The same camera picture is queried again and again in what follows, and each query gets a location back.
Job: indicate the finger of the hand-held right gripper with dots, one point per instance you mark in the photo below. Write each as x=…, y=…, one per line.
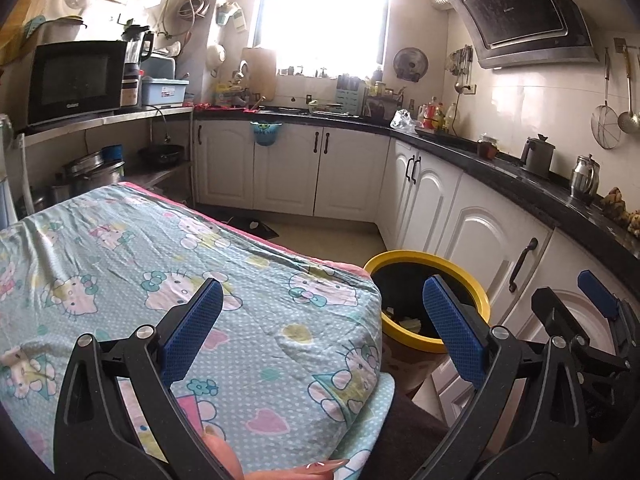
x=597, y=292
x=557, y=317

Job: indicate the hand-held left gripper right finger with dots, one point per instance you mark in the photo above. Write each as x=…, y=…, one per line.
x=452, y=330

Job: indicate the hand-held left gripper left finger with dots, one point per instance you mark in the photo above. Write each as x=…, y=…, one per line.
x=192, y=330

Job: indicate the yellow rimmed waste bin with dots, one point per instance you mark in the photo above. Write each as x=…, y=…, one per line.
x=425, y=256

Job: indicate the person's left hand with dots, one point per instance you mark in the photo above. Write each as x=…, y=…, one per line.
x=225, y=460

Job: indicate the brown root vegetables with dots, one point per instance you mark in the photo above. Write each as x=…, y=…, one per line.
x=620, y=207

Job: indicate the printed cartoon blanket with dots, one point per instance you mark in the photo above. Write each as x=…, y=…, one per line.
x=150, y=240

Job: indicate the steel kettle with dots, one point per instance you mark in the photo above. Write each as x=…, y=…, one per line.
x=584, y=180

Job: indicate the black kitchen countertop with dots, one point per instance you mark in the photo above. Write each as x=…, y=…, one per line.
x=540, y=187

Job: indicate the grey kettle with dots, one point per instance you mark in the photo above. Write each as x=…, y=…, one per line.
x=539, y=157

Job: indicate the steel ladle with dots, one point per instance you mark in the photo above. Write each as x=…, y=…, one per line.
x=627, y=120

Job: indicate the black wok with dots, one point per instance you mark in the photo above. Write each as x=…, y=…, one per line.
x=161, y=155

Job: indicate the steel pot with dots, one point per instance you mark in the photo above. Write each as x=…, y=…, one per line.
x=95, y=177

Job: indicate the brown jar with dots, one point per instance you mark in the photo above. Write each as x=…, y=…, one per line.
x=487, y=147

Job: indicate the white kitchen cabinets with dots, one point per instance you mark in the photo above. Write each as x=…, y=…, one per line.
x=285, y=170

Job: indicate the blue container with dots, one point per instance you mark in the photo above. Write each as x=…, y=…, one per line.
x=112, y=152

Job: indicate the blue hanging basket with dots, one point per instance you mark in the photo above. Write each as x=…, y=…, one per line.
x=266, y=134

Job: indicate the clear oil bottle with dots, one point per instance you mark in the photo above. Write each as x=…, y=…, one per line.
x=451, y=119

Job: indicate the yellow bottle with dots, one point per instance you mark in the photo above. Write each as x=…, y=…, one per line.
x=440, y=117

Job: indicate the white plastic bag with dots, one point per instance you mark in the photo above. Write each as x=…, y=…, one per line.
x=402, y=121

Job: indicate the red sauce bottle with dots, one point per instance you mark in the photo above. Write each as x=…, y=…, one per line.
x=428, y=116

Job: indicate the metal shelf rack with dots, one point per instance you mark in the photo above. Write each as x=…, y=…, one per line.
x=100, y=121

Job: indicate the blue plastic dish box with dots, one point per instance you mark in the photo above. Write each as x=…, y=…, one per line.
x=164, y=92

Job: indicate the steel faucet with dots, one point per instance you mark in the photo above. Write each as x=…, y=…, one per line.
x=242, y=72

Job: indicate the wooden cutting board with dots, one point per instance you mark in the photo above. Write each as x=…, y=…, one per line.
x=259, y=75

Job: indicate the grey plastic box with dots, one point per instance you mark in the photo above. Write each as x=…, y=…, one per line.
x=162, y=67

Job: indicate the hanging utensil rack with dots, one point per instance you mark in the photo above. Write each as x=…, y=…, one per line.
x=460, y=65

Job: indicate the blender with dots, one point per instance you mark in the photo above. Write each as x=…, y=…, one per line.
x=136, y=67

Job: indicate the black microwave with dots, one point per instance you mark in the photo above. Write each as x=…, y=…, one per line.
x=75, y=85

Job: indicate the range hood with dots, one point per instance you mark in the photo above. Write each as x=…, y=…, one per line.
x=520, y=15

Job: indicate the white pot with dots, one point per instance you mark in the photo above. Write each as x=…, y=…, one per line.
x=65, y=30

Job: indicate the kitchen window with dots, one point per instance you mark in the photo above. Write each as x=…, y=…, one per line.
x=320, y=15

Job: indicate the round bamboo tray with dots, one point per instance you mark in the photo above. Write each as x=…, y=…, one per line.
x=20, y=25

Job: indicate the dark wall fan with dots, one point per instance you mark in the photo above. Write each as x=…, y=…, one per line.
x=410, y=64

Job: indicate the white wall holder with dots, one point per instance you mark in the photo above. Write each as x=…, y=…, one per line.
x=231, y=16

